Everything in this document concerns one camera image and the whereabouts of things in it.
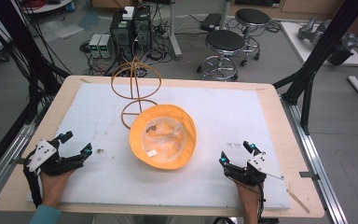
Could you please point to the black round stool chrome base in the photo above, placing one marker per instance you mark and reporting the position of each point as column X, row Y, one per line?
column 224, row 41
column 252, row 17

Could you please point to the aluminium rail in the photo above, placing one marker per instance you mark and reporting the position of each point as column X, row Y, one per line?
column 3, row 165
column 320, row 174

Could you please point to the light wooden table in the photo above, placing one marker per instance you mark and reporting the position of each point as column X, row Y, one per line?
column 277, row 124

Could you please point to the grey metal bracket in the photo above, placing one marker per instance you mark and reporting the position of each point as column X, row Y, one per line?
column 309, row 175

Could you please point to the black metal frame stand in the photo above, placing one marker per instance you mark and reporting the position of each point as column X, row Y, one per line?
column 18, row 34
column 326, row 43

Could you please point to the person's right hand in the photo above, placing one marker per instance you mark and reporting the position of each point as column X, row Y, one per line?
column 248, row 197

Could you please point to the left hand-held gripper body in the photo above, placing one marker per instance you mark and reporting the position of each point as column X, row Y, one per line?
column 42, row 154

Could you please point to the flat black case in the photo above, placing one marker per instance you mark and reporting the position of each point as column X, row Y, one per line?
column 210, row 21

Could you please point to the round white table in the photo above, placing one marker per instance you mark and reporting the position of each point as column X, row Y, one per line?
column 48, row 5

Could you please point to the clear plastic sheet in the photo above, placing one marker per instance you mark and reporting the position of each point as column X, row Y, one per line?
column 60, row 30

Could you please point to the person's left hand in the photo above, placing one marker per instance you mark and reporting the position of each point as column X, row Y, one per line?
column 54, row 186

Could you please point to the white foam mat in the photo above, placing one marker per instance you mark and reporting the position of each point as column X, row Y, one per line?
column 199, row 193

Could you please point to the white bench power supply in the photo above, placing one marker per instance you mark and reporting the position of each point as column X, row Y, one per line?
column 106, row 46
column 94, row 45

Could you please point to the black computer tower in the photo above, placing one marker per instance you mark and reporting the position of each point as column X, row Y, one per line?
column 121, row 34
column 142, row 28

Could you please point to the white floor board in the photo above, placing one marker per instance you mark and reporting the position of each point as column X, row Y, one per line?
column 295, row 37

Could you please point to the orange bucket hat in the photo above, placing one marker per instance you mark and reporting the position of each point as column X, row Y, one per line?
column 163, row 137

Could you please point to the small white box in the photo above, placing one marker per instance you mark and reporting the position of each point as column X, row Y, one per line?
column 128, row 13

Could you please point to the grey table leg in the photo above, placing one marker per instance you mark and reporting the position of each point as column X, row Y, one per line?
column 174, row 34

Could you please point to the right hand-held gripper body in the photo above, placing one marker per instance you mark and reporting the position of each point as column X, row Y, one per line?
column 254, row 169

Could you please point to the thin wooden stick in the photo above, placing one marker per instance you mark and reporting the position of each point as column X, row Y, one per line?
column 298, row 201

